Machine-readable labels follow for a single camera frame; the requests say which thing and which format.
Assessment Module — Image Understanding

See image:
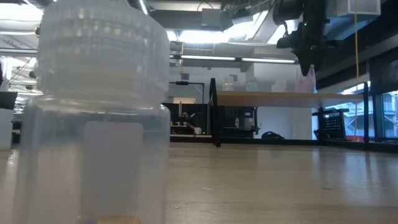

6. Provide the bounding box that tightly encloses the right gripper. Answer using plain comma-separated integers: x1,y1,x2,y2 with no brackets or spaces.
294,18,329,77

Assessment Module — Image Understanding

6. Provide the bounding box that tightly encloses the black perforated metal rack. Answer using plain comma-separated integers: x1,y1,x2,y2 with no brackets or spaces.
312,108,351,141

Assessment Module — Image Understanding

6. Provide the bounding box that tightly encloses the white ceiling air unit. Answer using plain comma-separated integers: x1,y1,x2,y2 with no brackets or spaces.
326,0,382,18

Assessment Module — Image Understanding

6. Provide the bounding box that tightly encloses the blue chair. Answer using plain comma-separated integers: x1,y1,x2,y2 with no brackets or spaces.
261,131,285,140

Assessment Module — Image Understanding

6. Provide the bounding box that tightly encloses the ceiling light strip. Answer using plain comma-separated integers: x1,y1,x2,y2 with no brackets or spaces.
170,55,299,65

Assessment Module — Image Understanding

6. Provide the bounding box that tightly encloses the grey ceiling box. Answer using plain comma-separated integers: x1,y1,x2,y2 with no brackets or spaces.
201,8,222,28

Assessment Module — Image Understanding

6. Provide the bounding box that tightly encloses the person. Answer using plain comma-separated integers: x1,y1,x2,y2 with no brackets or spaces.
182,111,200,135

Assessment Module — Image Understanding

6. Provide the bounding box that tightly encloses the dark background monitor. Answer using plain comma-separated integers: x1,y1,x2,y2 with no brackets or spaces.
0,91,19,110

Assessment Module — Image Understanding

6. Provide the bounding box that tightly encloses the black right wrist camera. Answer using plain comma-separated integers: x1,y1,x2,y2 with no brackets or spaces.
276,30,301,49

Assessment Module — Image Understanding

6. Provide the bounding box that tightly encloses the wooden shelf black frame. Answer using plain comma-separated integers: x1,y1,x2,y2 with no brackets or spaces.
208,77,371,152

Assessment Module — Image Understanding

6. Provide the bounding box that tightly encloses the silver ceiling duct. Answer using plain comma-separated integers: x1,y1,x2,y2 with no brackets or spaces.
251,6,280,44

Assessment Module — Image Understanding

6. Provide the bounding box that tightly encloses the black aluminium table frame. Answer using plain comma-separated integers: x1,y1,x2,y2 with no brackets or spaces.
170,136,398,153

